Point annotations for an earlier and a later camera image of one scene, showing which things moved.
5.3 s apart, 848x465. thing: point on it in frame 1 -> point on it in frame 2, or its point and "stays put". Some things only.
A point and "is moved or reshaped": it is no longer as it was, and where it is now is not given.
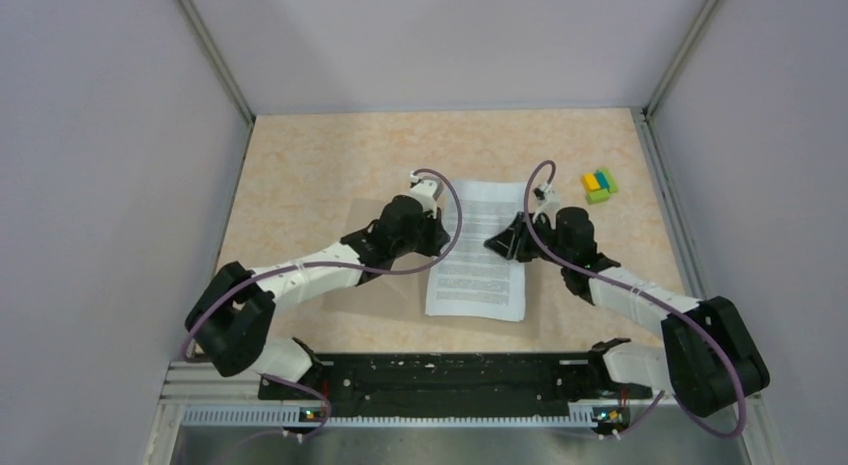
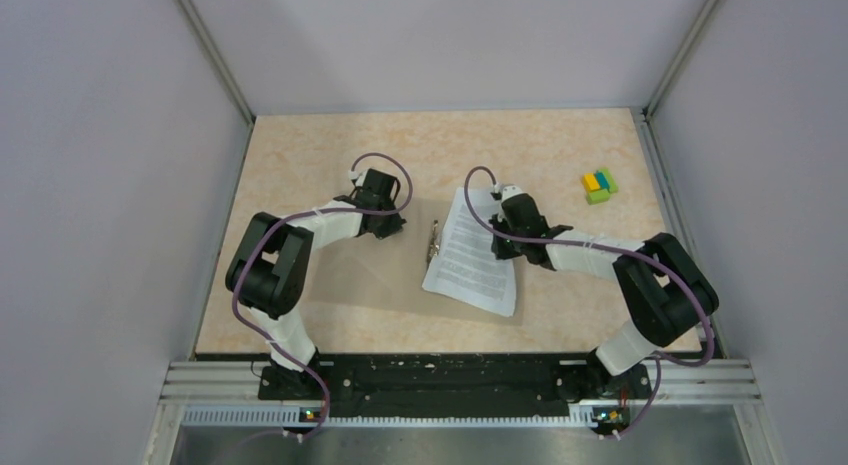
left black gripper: x=439 y=236 -> x=393 y=227
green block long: x=613 y=187 stays put
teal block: x=602 y=179 stays put
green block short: x=597 y=196 stays put
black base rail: x=456 y=385 stays put
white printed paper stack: x=475 y=282 is moved or reshaped
